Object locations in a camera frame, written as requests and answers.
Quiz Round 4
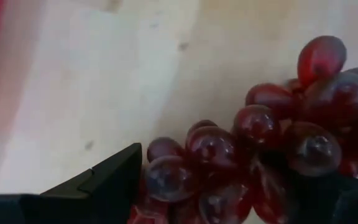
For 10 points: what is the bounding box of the red toy grape bunch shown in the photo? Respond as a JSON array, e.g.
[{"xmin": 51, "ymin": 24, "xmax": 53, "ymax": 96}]
[{"xmin": 127, "ymin": 35, "xmax": 358, "ymax": 224}]

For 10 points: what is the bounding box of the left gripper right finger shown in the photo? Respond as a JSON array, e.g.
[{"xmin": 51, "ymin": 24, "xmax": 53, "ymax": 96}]
[{"xmin": 286, "ymin": 169, "xmax": 358, "ymax": 224}]

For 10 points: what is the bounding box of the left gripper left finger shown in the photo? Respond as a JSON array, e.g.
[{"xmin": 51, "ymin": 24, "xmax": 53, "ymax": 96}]
[{"xmin": 0, "ymin": 142, "xmax": 144, "ymax": 224}]

